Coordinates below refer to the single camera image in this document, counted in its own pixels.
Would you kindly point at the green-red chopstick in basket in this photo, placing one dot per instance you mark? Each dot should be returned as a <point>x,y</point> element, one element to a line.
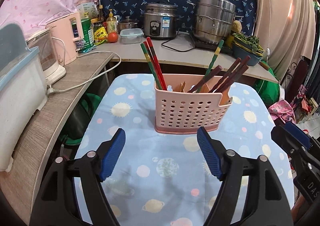
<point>150,66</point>

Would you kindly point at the white blue-lid storage box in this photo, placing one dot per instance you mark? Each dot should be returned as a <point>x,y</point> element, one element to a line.
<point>23,89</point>

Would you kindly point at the yellow snack packet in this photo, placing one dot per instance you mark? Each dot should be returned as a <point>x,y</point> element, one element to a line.
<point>100,36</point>

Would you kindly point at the large steel steamer pot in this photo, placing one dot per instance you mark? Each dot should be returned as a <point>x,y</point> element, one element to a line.
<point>213,20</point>

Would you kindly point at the red tomato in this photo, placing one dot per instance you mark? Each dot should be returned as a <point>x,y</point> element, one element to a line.
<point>112,37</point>

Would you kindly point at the pink perforated utensil basket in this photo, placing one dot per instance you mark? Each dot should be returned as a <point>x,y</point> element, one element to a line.
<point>182,112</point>

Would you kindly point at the blue tray with greens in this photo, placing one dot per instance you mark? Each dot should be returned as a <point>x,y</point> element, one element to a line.
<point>243,46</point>

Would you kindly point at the gold flower spoon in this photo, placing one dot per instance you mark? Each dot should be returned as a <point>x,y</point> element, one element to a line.
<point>182,87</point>

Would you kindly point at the beige curtain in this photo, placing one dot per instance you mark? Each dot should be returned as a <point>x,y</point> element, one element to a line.
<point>287,28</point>

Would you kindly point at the clear food container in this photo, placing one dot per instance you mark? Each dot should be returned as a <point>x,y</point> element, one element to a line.
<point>131,36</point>

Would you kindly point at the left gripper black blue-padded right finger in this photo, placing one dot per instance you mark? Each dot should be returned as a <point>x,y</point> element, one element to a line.
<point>265,203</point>

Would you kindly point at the green canister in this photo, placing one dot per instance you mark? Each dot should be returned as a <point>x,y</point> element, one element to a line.
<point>87,43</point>

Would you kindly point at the dark maroon chopstick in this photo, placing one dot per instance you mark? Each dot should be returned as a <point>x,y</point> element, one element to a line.
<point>226,74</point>
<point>233,73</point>

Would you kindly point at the wooden counter shelf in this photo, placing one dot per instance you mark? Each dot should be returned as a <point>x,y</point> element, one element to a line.
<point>31,156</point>

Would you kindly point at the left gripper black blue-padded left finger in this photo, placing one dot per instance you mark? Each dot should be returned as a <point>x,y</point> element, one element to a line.
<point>56,202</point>

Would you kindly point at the blue planet-print tablecloth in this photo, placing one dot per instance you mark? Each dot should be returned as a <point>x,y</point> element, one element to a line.
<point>163,179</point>

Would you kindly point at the yellow oil bottle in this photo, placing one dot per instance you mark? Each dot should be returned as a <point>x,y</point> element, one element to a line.
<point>111,22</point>

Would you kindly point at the small steel lidded pot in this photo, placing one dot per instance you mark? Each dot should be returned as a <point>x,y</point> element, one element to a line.
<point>127,23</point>

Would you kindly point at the silver rice cooker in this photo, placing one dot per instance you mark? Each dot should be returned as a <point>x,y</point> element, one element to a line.
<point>160,21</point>

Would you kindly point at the white clear blender jug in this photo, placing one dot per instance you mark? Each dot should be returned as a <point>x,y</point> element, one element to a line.
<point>52,69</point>

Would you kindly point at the green bag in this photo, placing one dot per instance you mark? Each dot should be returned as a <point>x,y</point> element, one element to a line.
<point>268,91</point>

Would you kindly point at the red chopstick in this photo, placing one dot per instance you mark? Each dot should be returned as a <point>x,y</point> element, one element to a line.
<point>151,61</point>
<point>152,49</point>

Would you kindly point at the green chopstick gold band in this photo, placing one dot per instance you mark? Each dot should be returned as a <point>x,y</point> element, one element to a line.
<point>214,58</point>

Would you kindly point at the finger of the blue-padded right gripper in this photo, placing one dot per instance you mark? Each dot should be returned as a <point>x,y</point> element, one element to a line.
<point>297,133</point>

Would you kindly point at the dark brown chopstick in basket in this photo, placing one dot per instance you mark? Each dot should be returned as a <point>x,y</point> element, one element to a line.
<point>205,79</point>

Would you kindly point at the pink electric kettle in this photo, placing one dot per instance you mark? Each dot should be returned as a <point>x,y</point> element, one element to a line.
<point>66,31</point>

